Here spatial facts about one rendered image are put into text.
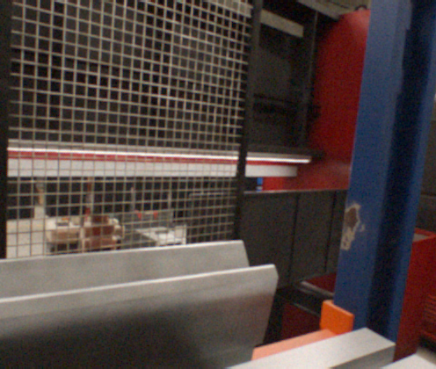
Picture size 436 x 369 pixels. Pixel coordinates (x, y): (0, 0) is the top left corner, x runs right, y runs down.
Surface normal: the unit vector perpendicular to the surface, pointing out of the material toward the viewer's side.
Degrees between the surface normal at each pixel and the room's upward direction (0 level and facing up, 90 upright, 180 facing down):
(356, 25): 90
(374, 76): 90
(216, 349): 99
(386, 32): 90
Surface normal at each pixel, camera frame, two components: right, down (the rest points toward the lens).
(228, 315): 0.50, 0.30
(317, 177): -0.76, 0.01
